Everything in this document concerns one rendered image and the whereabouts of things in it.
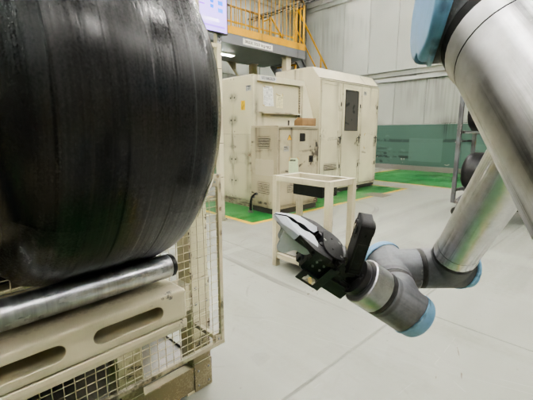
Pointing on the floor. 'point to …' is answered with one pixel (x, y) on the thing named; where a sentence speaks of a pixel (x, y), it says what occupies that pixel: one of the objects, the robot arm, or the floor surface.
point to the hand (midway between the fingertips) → (282, 215)
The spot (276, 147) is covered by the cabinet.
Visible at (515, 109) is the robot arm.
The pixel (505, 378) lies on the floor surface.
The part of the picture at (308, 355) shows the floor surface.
